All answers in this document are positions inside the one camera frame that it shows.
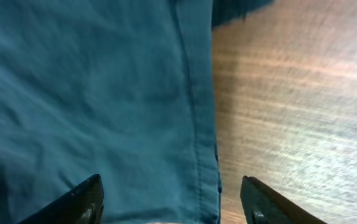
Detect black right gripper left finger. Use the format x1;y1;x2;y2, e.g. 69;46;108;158
19;174;104;224

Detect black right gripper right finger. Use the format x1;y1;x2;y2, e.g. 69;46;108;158
240;175;326;224

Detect dark blue shorts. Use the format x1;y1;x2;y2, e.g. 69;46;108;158
0;0;266;223

